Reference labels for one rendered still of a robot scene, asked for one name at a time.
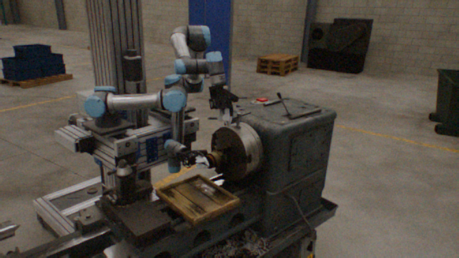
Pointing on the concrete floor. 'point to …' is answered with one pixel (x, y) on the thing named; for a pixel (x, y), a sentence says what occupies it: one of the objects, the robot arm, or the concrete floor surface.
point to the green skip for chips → (447, 103)
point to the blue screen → (216, 28)
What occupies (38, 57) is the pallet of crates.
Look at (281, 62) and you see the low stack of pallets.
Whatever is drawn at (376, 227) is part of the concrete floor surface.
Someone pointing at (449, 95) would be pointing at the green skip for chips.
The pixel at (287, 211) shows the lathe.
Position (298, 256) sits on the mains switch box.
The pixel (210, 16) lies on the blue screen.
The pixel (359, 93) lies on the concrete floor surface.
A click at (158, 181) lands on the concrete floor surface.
